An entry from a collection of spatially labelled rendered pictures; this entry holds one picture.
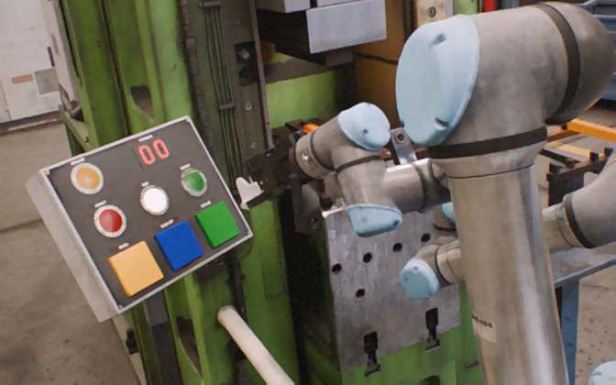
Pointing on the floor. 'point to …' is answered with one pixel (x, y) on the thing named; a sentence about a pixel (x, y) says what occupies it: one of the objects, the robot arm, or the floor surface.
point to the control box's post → (161, 339)
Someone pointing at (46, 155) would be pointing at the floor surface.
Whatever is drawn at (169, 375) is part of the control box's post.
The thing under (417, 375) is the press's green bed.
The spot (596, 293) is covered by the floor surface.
